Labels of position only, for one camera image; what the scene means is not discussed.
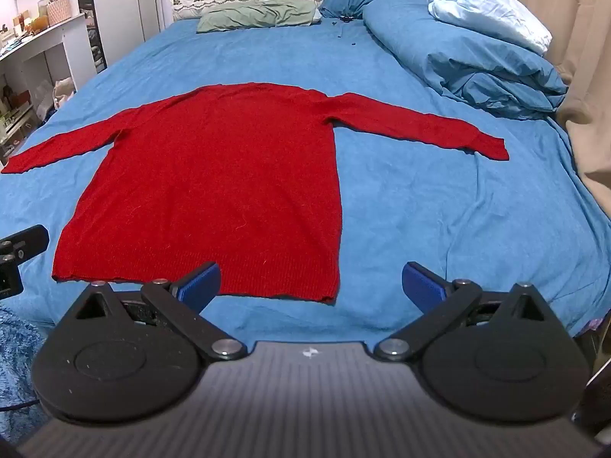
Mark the beige curtain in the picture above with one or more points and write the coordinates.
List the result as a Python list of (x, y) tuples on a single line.
[(580, 50)]

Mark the pink woven basket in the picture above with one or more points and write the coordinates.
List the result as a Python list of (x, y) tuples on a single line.
[(58, 11)]

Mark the red knit sweater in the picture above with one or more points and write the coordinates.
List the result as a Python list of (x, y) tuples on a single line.
[(242, 175)]

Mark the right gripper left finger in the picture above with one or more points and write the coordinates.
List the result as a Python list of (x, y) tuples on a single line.
[(124, 356)]

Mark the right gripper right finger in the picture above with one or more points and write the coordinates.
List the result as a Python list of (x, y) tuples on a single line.
[(500, 357)]

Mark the white desk shelf unit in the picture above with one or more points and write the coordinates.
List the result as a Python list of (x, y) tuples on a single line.
[(29, 72)]

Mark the blue bed sheet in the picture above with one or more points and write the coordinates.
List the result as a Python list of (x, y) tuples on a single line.
[(530, 219)]

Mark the green pillow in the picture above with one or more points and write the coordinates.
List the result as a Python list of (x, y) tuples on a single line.
[(254, 14)]

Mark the light blue white blanket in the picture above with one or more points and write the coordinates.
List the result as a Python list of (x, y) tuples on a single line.
[(508, 20)]

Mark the white wardrobe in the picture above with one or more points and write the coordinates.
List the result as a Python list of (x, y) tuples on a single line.
[(120, 26)]

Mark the blue folded duvet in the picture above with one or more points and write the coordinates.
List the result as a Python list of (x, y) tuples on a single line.
[(488, 73)]

